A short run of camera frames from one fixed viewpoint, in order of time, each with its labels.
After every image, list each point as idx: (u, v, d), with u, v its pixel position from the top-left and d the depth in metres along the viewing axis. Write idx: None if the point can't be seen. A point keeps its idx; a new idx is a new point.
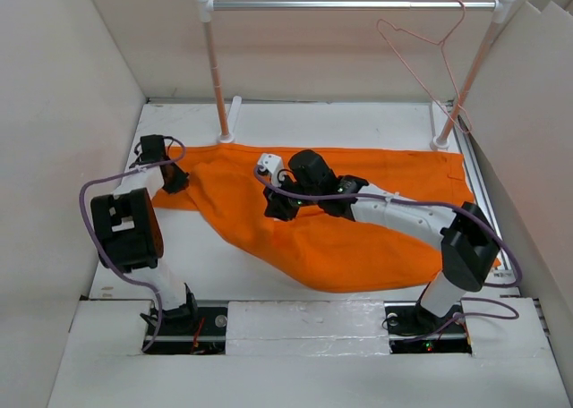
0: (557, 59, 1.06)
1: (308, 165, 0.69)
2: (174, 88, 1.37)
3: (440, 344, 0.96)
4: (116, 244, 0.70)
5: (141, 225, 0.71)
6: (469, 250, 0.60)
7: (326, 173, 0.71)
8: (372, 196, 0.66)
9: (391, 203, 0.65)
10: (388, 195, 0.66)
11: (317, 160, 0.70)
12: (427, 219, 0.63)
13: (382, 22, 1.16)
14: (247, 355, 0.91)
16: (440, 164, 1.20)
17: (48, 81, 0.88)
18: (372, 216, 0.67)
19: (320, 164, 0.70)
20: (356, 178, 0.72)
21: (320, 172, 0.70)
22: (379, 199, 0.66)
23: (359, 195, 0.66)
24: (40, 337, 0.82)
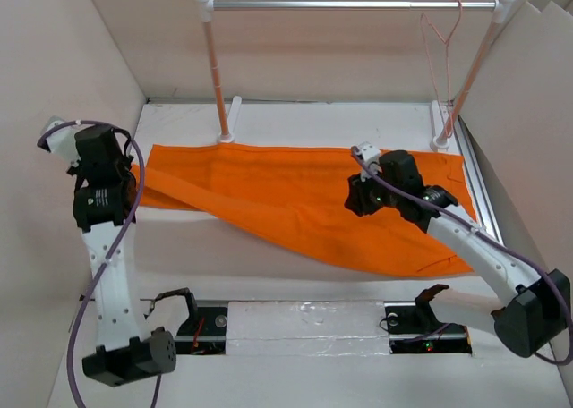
0: (557, 59, 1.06)
1: (398, 164, 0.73)
2: (174, 88, 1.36)
3: (440, 344, 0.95)
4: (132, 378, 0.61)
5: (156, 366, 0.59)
6: (537, 318, 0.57)
7: (414, 176, 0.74)
8: (458, 221, 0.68)
9: (474, 235, 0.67)
10: (474, 226, 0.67)
11: (409, 162, 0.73)
12: (506, 268, 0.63)
13: (424, 20, 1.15)
14: (247, 355, 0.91)
16: (441, 165, 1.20)
17: (48, 81, 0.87)
18: (451, 239, 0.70)
19: (412, 166, 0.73)
20: (447, 192, 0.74)
21: (409, 174, 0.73)
22: (464, 225, 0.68)
23: (444, 211, 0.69)
24: (40, 337, 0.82)
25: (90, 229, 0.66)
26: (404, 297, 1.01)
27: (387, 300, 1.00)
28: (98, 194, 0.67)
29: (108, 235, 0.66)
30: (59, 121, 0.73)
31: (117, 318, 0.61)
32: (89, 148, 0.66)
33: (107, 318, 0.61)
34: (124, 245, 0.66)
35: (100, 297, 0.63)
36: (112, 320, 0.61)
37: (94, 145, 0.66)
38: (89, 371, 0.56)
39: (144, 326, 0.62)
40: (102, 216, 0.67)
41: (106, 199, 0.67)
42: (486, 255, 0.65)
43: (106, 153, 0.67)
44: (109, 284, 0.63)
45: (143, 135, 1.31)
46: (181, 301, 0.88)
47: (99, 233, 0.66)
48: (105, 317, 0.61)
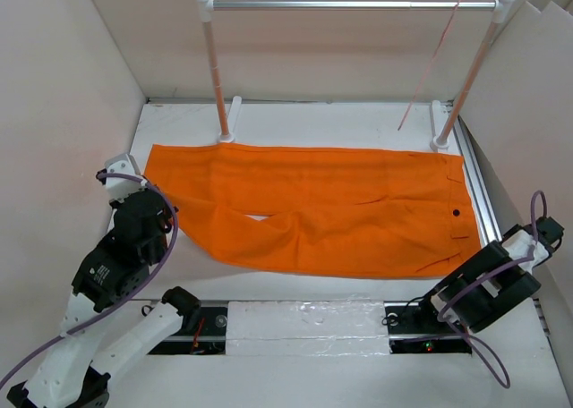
0: (558, 58, 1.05)
1: (548, 218, 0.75)
2: (174, 88, 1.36)
3: (440, 344, 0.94)
4: None
5: None
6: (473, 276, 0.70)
7: (546, 235, 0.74)
8: (534, 233, 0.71)
9: (526, 243, 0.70)
10: (535, 240, 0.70)
11: (555, 226, 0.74)
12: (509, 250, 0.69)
13: (470, 29, 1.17)
14: (246, 355, 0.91)
16: (440, 164, 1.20)
17: (47, 81, 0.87)
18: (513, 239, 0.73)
19: (552, 227, 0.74)
20: (550, 249, 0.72)
21: (544, 227, 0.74)
22: (532, 236, 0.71)
23: (534, 225, 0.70)
24: (40, 337, 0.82)
25: (77, 294, 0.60)
26: (404, 296, 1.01)
27: (387, 300, 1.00)
28: (100, 269, 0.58)
29: (81, 313, 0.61)
30: (129, 161, 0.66)
31: (47, 382, 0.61)
32: (122, 222, 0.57)
33: (42, 376, 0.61)
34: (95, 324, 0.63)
35: (51, 355, 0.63)
36: (43, 381, 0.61)
37: (125, 225, 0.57)
38: (11, 402, 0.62)
39: (69, 398, 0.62)
40: (92, 292, 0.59)
41: (103, 282, 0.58)
42: (516, 245, 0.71)
43: (135, 234, 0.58)
44: (60, 352, 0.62)
45: (142, 135, 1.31)
46: (171, 322, 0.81)
47: (78, 306, 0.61)
48: (42, 373, 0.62)
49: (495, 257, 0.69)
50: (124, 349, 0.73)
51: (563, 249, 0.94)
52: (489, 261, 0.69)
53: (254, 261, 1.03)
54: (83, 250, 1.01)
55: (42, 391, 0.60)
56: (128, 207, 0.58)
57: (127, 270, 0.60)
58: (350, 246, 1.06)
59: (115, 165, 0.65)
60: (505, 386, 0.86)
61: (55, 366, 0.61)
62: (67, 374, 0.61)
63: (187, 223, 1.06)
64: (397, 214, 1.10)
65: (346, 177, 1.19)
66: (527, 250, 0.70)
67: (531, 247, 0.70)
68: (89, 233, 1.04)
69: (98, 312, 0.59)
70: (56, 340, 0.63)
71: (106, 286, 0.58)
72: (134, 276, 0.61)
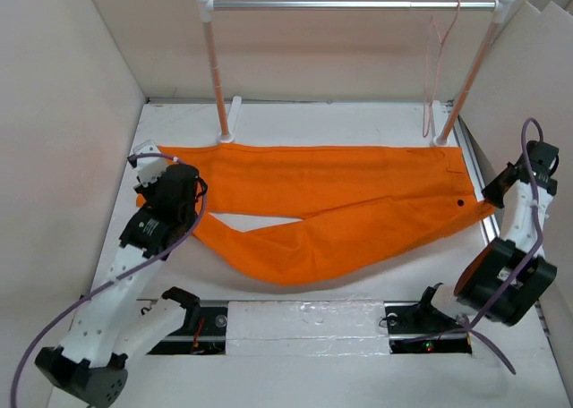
0: (558, 58, 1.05)
1: (539, 142, 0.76)
2: (174, 88, 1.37)
3: (440, 344, 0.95)
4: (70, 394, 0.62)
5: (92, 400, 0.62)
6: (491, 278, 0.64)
7: (543, 163, 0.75)
8: (534, 192, 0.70)
9: (528, 206, 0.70)
10: (535, 201, 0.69)
11: (549, 149, 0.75)
12: (518, 229, 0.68)
13: (470, 29, 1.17)
14: (247, 355, 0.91)
16: (440, 158, 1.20)
17: (47, 81, 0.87)
18: (512, 200, 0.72)
19: (548, 152, 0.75)
20: (550, 186, 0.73)
21: (541, 157, 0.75)
22: (533, 198, 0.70)
23: (534, 181, 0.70)
24: (40, 338, 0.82)
25: (125, 245, 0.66)
26: (405, 297, 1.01)
27: (387, 300, 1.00)
28: (149, 222, 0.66)
29: (131, 259, 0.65)
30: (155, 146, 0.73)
31: (89, 333, 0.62)
32: (166, 182, 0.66)
33: (83, 327, 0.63)
34: (138, 276, 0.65)
35: (92, 305, 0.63)
36: (84, 332, 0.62)
37: (169, 183, 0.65)
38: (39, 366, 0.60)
39: (107, 351, 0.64)
40: (141, 242, 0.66)
41: (152, 231, 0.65)
42: (519, 220, 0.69)
43: (176, 194, 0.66)
44: (103, 300, 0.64)
45: (142, 135, 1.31)
46: (175, 316, 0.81)
47: (128, 253, 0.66)
48: (81, 325, 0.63)
49: (505, 258, 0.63)
50: (135, 332, 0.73)
51: (563, 249, 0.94)
52: (500, 264, 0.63)
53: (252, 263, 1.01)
54: (83, 250, 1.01)
55: (83, 342, 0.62)
56: (171, 171, 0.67)
57: (171, 225, 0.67)
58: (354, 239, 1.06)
59: (144, 150, 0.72)
60: (514, 371, 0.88)
61: (99, 314, 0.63)
62: (109, 326, 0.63)
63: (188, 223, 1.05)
64: (401, 210, 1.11)
65: (346, 177, 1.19)
66: (532, 212, 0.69)
67: (534, 206, 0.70)
68: (89, 233, 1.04)
69: (148, 259, 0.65)
70: (102, 289, 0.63)
71: (154, 237, 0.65)
72: (176, 230, 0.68)
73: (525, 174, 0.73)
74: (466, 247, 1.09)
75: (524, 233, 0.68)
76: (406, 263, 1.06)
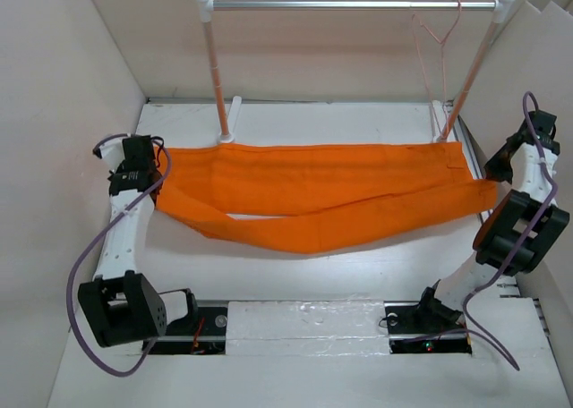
0: (558, 58, 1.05)
1: (537, 112, 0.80)
2: (174, 88, 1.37)
3: (440, 343, 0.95)
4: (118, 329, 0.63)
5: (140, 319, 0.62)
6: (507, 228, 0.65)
7: (543, 131, 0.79)
8: (539, 149, 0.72)
9: (536, 164, 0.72)
10: (543, 157, 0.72)
11: (547, 116, 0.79)
12: (531, 183, 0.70)
13: (470, 29, 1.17)
14: (247, 355, 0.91)
16: (440, 155, 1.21)
17: (47, 81, 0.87)
18: (520, 162, 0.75)
19: (546, 120, 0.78)
20: (553, 148, 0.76)
21: (540, 123, 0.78)
22: (539, 155, 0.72)
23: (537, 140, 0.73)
24: (40, 337, 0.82)
25: (117, 193, 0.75)
26: (404, 297, 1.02)
27: (387, 300, 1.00)
28: (130, 174, 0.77)
29: (129, 196, 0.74)
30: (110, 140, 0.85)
31: (120, 255, 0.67)
32: (130, 143, 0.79)
33: (113, 252, 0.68)
34: (141, 206, 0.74)
35: (111, 240, 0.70)
36: (115, 256, 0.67)
37: (132, 140, 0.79)
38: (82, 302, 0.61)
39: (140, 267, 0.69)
40: (128, 187, 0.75)
41: (136, 175, 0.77)
42: (530, 175, 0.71)
43: (141, 148, 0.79)
44: (122, 228, 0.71)
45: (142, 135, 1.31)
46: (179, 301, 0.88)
47: (124, 197, 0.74)
48: (109, 254, 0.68)
49: (522, 207, 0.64)
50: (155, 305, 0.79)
51: (562, 249, 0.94)
52: (517, 213, 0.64)
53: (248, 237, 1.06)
54: (83, 250, 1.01)
55: (116, 265, 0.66)
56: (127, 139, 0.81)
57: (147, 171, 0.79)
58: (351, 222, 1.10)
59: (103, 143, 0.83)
60: (517, 368, 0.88)
61: (124, 240, 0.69)
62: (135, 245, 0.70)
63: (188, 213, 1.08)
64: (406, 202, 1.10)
65: (349, 174, 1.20)
66: (541, 170, 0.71)
67: (542, 164, 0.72)
68: (89, 233, 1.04)
69: (141, 192, 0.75)
70: (116, 221, 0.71)
71: (138, 177, 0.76)
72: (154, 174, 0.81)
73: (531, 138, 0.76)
74: (466, 246, 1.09)
75: (536, 186, 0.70)
76: (405, 263, 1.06)
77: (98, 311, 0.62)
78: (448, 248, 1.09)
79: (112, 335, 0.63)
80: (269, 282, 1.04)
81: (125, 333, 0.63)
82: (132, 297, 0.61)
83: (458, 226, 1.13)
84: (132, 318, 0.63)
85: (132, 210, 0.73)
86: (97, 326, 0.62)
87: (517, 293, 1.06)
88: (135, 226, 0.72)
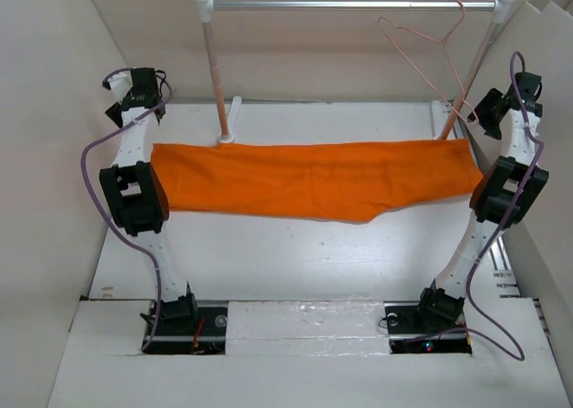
0: (557, 58, 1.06)
1: (523, 73, 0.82)
2: (174, 88, 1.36)
3: (440, 344, 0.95)
4: (130, 212, 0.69)
5: (153, 200, 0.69)
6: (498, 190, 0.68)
7: (529, 91, 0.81)
8: (523, 113, 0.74)
9: (521, 129, 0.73)
10: (529, 122, 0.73)
11: (533, 78, 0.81)
12: (517, 148, 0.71)
13: (470, 29, 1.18)
14: (246, 355, 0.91)
16: (435, 149, 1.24)
17: (47, 82, 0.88)
18: (507, 128, 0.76)
19: (532, 80, 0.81)
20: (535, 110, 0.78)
21: (525, 85, 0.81)
22: (523, 118, 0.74)
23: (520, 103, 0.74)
24: (40, 337, 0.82)
25: (127, 109, 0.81)
26: (403, 297, 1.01)
27: (387, 300, 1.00)
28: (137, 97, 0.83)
29: (137, 111, 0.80)
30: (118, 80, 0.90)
31: (131, 151, 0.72)
32: (138, 72, 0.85)
33: (126, 148, 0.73)
34: (149, 119, 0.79)
35: (124, 141, 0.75)
36: (128, 151, 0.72)
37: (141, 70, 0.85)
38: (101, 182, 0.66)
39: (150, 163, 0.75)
40: (136, 106, 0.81)
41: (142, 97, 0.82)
42: (516, 140, 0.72)
43: (149, 76, 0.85)
44: (132, 133, 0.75)
45: None
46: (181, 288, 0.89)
47: (132, 111, 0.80)
48: (124, 150, 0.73)
49: (508, 171, 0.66)
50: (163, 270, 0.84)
51: (562, 249, 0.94)
52: (504, 176, 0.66)
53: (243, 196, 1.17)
54: (83, 250, 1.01)
55: (130, 157, 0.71)
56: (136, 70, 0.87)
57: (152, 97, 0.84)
58: (349, 199, 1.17)
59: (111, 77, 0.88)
60: (521, 359, 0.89)
61: (133, 142, 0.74)
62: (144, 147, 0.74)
63: (208, 203, 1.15)
64: (392, 185, 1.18)
65: (339, 163, 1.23)
66: (525, 133, 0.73)
67: (526, 129, 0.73)
68: (89, 233, 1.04)
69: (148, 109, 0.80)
70: (127, 129, 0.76)
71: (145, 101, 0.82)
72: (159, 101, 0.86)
73: (516, 102, 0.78)
74: None
75: (521, 149, 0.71)
76: (405, 262, 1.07)
77: (115, 193, 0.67)
78: (448, 247, 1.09)
79: (126, 214, 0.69)
80: (269, 282, 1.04)
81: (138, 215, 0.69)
82: (146, 181, 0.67)
83: (458, 225, 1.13)
84: (144, 200, 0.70)
85: (142, 122, 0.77)
86: (112, 204, 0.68)
87: (517, 293, 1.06)
88: (142, 135, 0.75)
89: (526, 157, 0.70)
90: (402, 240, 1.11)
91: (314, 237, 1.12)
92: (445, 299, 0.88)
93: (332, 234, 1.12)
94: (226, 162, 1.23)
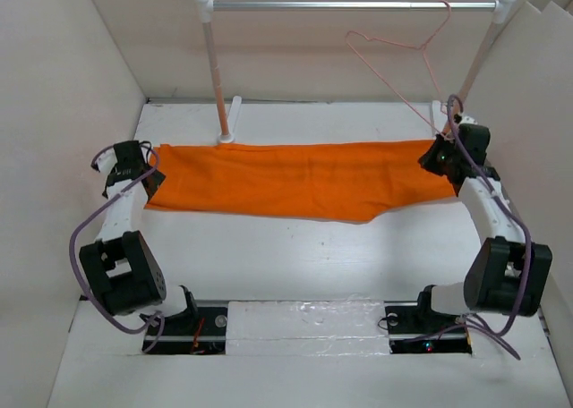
0: (557, 57, 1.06)
1: (469, 131, 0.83)
2: (174, 88, 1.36)
3: (440, 344, 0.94)
4: (117, 294, 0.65)
5: (142, 275, 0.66)
6: (499, 276, 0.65)
7: (479, 149, 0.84)
8: (485, 183, 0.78)
9: (491, 199, 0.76)
10: (495, 191, 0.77)
11: (479, 133, 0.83)
12: (499, 222, 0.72)
13: (470, 30, 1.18)
14: (246, 355, 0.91)
16: None
17: (47, 82, 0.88)
18: (473, 199, 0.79)
19: (479, 138, 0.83)
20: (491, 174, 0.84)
21: (475, 145, 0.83)
22: (488, 188, 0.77)
23: (480, 174, 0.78)
24: (40, 337, 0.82)
25: (113, 184, 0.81)
26: (403, 296, 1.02)
27: (387, 300, 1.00)
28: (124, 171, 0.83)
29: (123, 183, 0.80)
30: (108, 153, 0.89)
31: (118, 223, 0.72)
32: (122, 149, 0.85)
33: (112, 222, 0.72)
34: (137, 190, 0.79)
35: (108, 216, 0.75)
36: (114, 223, 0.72)
37: (124, 145, 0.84)
38: (82, 261, 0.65)
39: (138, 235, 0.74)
40: (124, 179, 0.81)
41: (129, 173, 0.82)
42: (493, 213, 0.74)
43: (133, 151, 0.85)
44: (118, 206, 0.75)
45: (143, 136, 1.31)
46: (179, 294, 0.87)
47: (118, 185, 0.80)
48: (108, 224, 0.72)
49: (503, 254, 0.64)
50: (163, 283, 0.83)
51: (563, 250, 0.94)
52: (502, 261, 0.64)
53: (243, 197, 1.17)
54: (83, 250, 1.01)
55: (115, 230, 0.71)
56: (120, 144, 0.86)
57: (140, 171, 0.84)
58: (349, 200, 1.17)
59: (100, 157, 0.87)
60: (517, 358, 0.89)
61: (120, 215, 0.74)
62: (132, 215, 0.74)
63: (209, 203, 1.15)
64: (392, 185, 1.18)
65: (339, 163, 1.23)
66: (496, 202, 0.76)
67: (494, 197, 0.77)
68: (89, 233, 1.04)
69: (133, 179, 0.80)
70: (113, 201, 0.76)
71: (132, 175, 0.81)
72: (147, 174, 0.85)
73: (472, 172, 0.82)
74: (465, 246, 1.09)
75: (505, 223, 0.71)
76: (405, 263, 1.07)
77: (100, 273, 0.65)
78: (448, 247, 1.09)
79: (114, 300, 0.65)
80: (269, 282, 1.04)
81: (128, 298, 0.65)
82: (134, 252, 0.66)
83: (457, 225, 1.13)
84: (133, 279, 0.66)
85: (127, 193, 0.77)
86: (98, 290, 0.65)
87: None
88: (129, 203, 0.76)
89: (514, 230, 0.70)
90: (402, 241, 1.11)
91: (314, 238, 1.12)
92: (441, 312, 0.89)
93: (333, 234, 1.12)
94: (226, 164, 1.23)
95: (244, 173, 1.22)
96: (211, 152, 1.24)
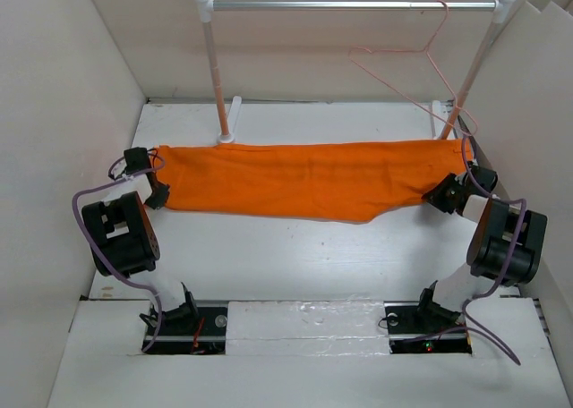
0: (558, 57, 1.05)
1: (480, 169, 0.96)
2: (174, 87, 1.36)
3: (440, 343, 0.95)
4: (111, 248, 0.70)
5: (136, 229, 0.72)
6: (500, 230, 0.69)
7: (485, 184, 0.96)
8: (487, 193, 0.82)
9: None
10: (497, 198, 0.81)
11: (488, 174, 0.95)
12: None
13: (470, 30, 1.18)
14: (246, 355, 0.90)
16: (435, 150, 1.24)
17: (47, 81, 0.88)
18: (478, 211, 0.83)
19: (487, 177, 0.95)
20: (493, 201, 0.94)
21: (483, 181, 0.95)
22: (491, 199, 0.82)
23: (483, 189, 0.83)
24: (39, 337, 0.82)
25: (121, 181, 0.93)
26: (403, 296, 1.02)
27: (387, 300, 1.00)
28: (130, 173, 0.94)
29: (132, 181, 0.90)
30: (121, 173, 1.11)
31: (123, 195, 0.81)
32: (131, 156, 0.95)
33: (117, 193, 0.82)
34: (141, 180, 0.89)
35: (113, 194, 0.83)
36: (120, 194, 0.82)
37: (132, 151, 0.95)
38: (84, 215, 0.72)
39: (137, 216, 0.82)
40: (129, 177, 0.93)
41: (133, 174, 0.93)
42: None
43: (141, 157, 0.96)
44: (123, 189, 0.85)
45: (143, 136, 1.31)
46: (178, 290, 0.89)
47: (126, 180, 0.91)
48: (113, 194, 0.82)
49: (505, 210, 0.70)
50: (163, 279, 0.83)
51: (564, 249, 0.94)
52: (503, 216, 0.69)
53: (243, 196, 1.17)
54: (82, 250, 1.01)
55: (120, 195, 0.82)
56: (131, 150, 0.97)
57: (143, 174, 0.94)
58: (349, 200, 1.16)
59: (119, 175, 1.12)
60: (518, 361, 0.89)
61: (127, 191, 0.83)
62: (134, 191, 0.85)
63: (209, 203, 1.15)
64: (392, 185, 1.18)
65: (339, 163, 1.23)
66: None
67: None
68: None
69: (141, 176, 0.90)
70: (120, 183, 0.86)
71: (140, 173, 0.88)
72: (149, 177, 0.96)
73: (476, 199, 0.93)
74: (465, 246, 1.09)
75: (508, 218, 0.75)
76: (405, 262, 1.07)
77: (99, 227, 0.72)
78: (448, 247, 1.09)
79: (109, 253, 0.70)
80: (269, 282, 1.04)
81: (122, 254, 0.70)
82: (132, 209, 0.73)
83: (457, 227, 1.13)
84: (128, 237, 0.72)
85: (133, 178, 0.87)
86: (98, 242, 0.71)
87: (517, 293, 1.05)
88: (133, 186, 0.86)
89: None
90: (402, 241, 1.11)
91: (314, 238, 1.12)
92: (441, 310, 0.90)
93: (333, 234, 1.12)
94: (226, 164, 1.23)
95: (243, 172, 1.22)
96: (210, 152, 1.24)
